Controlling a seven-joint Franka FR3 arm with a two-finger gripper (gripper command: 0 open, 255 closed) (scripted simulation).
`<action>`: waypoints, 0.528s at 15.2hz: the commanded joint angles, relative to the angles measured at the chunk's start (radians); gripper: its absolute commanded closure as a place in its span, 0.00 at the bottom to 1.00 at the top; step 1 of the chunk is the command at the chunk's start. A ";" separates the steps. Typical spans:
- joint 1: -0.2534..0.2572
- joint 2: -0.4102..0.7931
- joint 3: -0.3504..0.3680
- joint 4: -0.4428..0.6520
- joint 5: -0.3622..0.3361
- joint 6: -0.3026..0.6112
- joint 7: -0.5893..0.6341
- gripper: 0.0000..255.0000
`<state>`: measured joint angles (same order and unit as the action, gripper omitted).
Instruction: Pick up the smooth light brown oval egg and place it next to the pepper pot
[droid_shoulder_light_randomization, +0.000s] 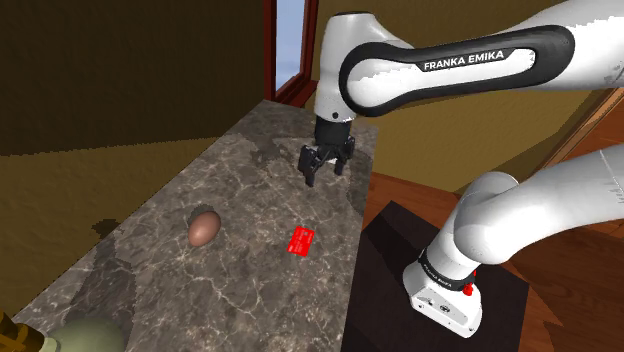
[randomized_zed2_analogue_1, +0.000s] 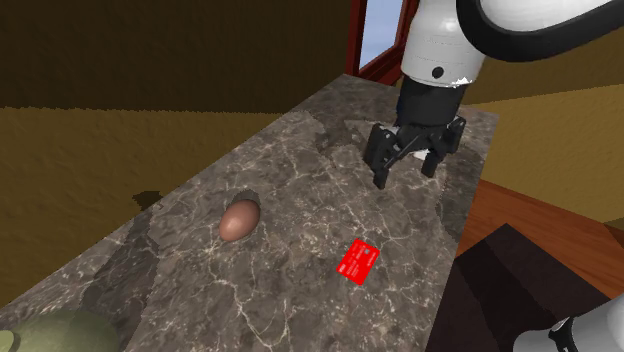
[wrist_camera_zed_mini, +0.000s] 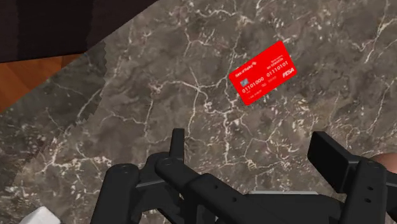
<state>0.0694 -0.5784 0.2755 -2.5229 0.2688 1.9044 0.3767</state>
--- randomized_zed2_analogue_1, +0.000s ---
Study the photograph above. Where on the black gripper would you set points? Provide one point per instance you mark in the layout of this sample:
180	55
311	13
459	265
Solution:
429	105

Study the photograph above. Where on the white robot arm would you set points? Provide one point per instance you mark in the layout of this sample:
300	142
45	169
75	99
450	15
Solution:
438	44

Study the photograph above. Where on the red framed window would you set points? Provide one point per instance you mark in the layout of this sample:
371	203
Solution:
378	34

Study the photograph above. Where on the red card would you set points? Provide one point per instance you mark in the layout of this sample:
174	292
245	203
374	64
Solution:
358	262

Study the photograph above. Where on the dark robot stand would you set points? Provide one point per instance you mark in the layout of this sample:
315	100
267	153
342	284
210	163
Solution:
502	292

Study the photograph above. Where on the brown egg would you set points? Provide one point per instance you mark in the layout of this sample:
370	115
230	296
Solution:
239	219

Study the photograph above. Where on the olive green rounded object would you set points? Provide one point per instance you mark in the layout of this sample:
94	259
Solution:
58	334

